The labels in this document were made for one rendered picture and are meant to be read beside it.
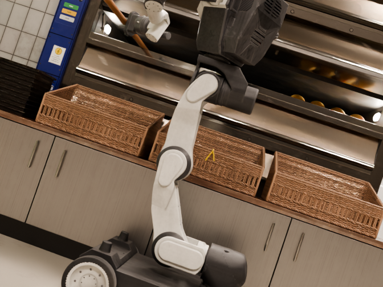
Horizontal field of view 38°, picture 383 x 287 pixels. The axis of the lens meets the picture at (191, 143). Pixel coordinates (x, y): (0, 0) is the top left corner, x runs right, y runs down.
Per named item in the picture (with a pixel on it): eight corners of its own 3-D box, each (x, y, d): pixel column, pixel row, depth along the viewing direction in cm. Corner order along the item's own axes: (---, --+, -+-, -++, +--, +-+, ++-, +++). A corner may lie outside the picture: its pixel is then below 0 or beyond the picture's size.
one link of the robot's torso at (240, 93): (249, 117, 235) (263, 78, 236) (251, 114, 222) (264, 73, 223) (188, 97, 238) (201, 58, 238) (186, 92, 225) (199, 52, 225)
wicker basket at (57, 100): (60, 127, 321) (76, 83, 321) (151, 159, 318) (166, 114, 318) (32, 121, 272) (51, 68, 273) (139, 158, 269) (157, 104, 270)
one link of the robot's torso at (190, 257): (200, 270, 237) (210, 241, 237) (198, 279, 217) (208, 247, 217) (156, 254, 238) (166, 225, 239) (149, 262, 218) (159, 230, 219)
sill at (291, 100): (90, 39, 331) (93, 33, 331) (381, 135, 316) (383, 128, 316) (88, 37, 325) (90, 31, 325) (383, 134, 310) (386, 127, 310)
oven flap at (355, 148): (76, 72, 324) (89, 44, 331) (370, 170, 309) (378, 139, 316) (75, 68, 320) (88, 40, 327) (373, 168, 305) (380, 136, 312)
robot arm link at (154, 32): (134, 29, 258) (151, 32, 250) (146, 12, 261) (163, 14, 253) (147, 45, 266) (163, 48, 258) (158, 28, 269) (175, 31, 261)
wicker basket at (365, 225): (259, 196, 312) (274, 150, 312) (354, 229, 307) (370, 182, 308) (264, 200, 263) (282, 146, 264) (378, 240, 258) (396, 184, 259)
